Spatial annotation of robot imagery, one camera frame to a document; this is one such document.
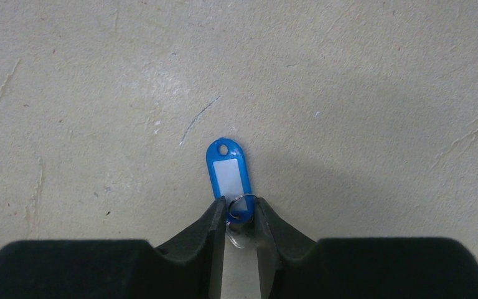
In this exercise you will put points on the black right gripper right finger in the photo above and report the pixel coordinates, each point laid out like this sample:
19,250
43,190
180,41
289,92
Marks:
292,265

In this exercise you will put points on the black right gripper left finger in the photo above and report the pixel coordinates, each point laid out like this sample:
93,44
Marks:
189,265

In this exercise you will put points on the key with blue tag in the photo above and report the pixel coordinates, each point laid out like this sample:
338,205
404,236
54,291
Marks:
230,180

